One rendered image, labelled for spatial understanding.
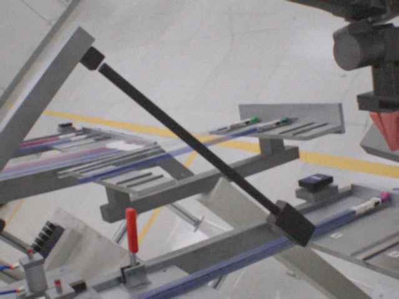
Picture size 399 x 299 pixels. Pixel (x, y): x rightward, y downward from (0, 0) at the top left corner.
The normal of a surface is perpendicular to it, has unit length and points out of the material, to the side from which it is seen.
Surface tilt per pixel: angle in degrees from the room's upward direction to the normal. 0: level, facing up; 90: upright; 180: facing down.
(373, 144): 0
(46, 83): 90
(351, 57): 48
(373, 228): 42
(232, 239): 90
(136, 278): 90
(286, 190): 0
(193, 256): 90
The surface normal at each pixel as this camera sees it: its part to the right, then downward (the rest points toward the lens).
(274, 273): -0.68, -0.56
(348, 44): -0.83, 0.25
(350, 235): -0.14, -0.97
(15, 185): 0.51, 0.11
